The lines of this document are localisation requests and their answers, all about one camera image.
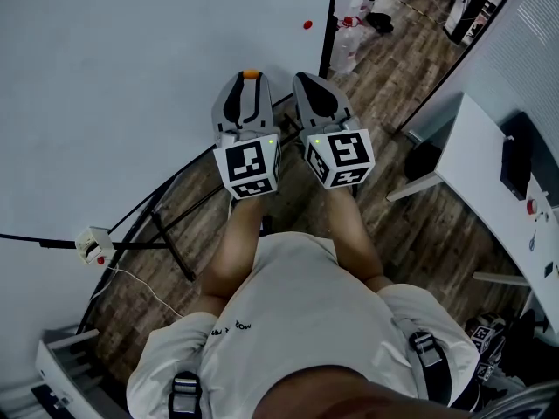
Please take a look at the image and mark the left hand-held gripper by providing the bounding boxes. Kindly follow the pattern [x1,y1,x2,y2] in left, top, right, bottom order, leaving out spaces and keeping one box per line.
[211,71,282,202]

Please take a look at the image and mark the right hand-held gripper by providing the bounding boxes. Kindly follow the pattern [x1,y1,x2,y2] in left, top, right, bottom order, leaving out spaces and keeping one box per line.
[291,72,376,189]

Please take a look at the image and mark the person's right forearm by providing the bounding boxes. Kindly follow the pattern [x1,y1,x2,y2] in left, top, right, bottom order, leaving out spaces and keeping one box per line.
[325,185,386,292]

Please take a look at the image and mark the person's left forearm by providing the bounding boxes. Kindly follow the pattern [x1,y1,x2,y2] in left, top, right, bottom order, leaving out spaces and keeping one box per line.
[200,194,266,301]

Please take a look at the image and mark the large clear water bottle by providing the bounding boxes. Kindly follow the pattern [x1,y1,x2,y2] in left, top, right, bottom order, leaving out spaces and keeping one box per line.
[329,15,367,74]

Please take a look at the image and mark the black floor item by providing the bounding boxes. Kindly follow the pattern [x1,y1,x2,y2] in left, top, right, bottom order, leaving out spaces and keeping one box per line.
[365,11,395,33]

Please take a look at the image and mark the black bin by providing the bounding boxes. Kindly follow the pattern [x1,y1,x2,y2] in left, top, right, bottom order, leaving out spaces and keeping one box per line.
[404,141,442,181]

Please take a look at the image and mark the large black-framed whiteboard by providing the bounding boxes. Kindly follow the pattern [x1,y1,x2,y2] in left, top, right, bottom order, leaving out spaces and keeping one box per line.
[0,0,342,255]

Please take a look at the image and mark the black whiteboard stand legs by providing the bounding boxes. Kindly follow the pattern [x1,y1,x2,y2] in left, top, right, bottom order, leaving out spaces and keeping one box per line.
[111,111,307,283]

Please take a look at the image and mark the large white desk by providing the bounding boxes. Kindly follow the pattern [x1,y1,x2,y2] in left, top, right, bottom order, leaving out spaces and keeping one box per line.
[386,93,559,322]

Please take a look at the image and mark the white box with red button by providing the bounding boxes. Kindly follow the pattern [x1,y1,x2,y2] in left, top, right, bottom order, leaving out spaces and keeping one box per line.
[74,226,115,265]

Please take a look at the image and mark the person's white shirt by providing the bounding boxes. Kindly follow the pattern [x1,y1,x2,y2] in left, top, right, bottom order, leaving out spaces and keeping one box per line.
[126,231,481,419]

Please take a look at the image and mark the black box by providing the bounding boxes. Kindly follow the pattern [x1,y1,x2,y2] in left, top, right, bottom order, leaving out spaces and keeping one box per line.
[500,135,534,201]

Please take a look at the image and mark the spare gripper device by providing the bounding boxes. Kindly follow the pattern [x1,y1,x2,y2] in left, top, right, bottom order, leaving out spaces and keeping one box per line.
[467,311,508,382]

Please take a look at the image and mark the person's face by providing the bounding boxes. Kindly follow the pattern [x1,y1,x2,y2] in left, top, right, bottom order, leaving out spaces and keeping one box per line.
[252,364,475,419]

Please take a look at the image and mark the narrow white desk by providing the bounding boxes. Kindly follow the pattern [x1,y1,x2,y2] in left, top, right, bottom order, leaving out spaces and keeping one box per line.
[30,327,123,419]

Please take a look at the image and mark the black desk mat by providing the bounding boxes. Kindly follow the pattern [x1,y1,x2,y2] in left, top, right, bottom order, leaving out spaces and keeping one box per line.
[30,384,71,419]

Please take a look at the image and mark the white floor cable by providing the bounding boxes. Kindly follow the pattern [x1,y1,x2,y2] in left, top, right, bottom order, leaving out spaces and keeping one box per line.
[86,264,184,320]

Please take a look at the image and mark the person's right harness strap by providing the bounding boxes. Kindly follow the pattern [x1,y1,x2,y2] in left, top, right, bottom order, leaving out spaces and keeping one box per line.
[408,330,453,406]

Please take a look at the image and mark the person's harness strap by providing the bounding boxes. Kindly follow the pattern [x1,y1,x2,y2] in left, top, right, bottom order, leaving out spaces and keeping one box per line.
[168,371,204,419]
[408,330,453,406]

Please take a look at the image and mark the person's left harness strap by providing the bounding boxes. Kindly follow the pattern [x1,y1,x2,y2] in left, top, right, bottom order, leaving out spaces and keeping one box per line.
[168,371,204,419]

